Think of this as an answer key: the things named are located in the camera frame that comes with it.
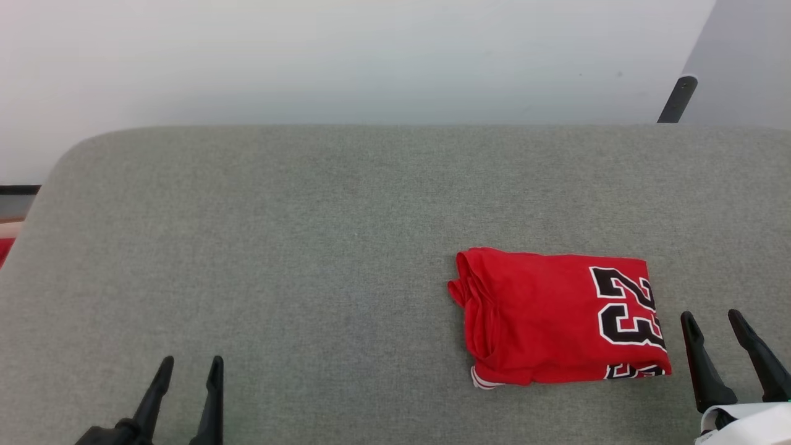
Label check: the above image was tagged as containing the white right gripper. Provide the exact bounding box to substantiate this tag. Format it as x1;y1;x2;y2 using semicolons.
680;308;791;445

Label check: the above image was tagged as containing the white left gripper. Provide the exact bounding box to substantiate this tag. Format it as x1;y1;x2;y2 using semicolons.
74;355;225;445

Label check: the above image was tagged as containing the red basketball jersey white trim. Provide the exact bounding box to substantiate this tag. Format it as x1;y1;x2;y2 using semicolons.
447;247;673;390

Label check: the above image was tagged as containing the grey fabric sofa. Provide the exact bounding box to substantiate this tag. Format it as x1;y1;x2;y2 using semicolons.
0;124;791;445

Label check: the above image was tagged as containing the black slanted post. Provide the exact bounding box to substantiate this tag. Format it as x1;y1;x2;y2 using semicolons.
656;75;699;124

